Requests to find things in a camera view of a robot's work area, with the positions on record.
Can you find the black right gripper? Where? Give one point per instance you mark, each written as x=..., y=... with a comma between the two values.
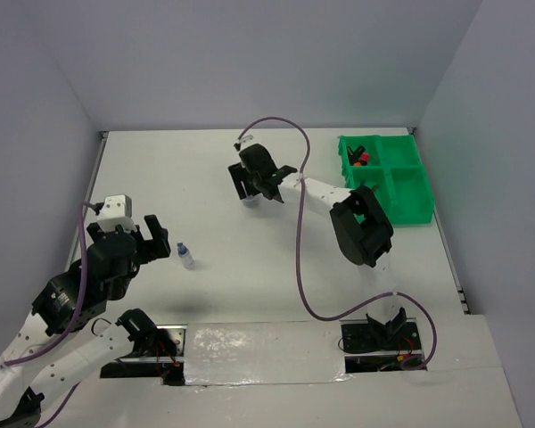
x=239, y=174

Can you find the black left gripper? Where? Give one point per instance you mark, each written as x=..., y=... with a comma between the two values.
x=157, y=247

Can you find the small clear glue bottle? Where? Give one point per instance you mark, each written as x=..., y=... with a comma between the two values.
x=185, y=255

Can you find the clear jar of pins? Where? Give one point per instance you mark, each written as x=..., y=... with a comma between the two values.
x=251, y=201

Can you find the blue cap black highlighter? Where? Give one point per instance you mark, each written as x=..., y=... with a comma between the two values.
x=354, y=154

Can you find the pink cap black highlighter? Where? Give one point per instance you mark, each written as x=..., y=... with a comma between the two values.
x=364, y=158

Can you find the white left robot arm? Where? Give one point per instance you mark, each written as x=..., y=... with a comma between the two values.
x=32, y=375

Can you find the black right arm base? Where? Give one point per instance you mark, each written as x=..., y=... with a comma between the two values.
x=366, y=348

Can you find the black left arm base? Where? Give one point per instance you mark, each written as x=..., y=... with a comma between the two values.
x=164, y=362

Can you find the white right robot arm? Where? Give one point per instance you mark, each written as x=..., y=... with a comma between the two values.
x=360, y=226

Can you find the silver tape sheet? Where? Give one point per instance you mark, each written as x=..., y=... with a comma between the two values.
x=263, y=353

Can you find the green compartment organizer tray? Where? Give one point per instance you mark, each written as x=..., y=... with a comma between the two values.
x=404, y=190

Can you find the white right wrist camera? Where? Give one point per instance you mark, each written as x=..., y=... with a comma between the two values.
x=241, y=141

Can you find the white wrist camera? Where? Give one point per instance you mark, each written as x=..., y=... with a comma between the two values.
x=241, y=141
x=116, y=210

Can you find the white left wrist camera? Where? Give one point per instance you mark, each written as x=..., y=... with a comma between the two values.
x=116, y=210

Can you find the left aluminium table rail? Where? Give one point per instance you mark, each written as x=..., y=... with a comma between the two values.
x=72, y=178

